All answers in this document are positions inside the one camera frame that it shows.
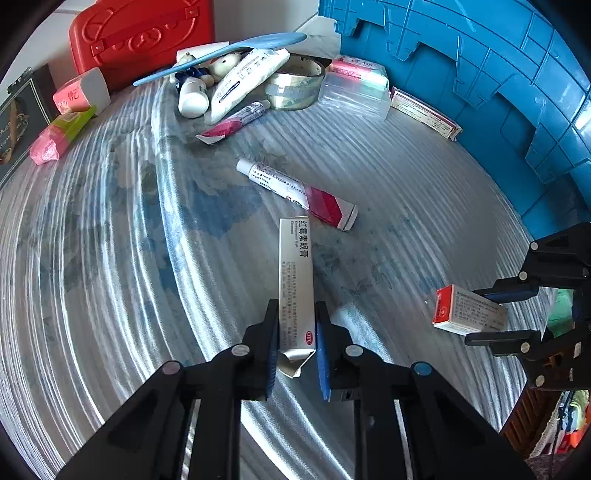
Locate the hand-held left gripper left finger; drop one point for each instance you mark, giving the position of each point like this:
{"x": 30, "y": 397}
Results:
{"x": 272, "y": 350}

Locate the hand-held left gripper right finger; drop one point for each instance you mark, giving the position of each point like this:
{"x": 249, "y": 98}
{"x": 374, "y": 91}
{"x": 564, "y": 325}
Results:
{"x": 323, "y": 355}

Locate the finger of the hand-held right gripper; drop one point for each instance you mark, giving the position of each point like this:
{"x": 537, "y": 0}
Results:
{"x": 503, "y": 339}
{"x": 512, "y": 293}

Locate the orange and white small box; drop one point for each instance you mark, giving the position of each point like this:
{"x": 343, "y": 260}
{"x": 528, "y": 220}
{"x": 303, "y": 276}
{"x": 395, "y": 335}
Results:
{"x": 466, "y": 311}

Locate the white ointment box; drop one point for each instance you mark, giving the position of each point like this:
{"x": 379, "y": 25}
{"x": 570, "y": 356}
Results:
{"x": 296, "y": 277}

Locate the desktop with striped cloth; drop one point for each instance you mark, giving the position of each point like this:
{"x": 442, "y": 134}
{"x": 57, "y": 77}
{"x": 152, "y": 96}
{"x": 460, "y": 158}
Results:
{"x": 138, "y": 277}

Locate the green cloth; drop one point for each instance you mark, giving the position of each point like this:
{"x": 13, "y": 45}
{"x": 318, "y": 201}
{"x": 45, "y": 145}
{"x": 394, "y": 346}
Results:
{"x": 562, "y": 311}

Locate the red and white ointment tube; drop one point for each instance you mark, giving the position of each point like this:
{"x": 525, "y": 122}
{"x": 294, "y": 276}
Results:
{"x": 300, "y": 194}

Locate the long white and red box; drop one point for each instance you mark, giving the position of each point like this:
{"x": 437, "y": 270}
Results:
{"x": 425, "y": 113}

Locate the blue plastic storage crate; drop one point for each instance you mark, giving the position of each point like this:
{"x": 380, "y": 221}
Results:
{"x": 485, "y": 69}

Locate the small pink and white tube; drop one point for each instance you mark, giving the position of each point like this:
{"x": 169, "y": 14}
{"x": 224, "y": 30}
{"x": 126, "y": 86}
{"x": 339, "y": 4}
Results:
{"x": 231, "y": 124}

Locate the clear plastic box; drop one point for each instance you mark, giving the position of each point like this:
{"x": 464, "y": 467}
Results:
{"x": 353, "y": 101}

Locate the small white bottle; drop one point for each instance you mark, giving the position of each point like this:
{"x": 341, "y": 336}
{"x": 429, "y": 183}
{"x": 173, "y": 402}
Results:
{"x": 193, "y": 99}

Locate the clear tape roll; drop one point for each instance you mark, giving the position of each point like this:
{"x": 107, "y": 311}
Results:
{"x": 295, "y": 85}

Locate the large white tube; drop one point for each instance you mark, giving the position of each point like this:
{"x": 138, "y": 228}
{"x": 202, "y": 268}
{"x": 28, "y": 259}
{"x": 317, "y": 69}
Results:
{"x": 244, "y": 83}

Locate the pink and green packet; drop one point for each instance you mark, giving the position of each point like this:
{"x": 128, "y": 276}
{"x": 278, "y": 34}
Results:
{"x": 64, "y": 136}
{"x": 360, "y": 70}

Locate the white bear toy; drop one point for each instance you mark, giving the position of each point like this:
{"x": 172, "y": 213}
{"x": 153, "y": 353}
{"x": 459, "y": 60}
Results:
{"x": 224, "y": 63}

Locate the blue plastic spoon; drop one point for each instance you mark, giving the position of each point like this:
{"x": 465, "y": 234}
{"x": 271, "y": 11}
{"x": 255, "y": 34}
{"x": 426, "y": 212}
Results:
{"x": 231, "y": 48}

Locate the pink and white small box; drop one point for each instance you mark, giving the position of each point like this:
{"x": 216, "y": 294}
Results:
{"x": 81, "y": 92}

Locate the black gift box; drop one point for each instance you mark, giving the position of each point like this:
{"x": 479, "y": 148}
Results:
{"x": 23, "y": 120}

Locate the red plastic carry case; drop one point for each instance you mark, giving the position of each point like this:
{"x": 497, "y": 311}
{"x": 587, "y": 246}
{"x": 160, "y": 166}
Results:
{"x": 138, "y": 37}

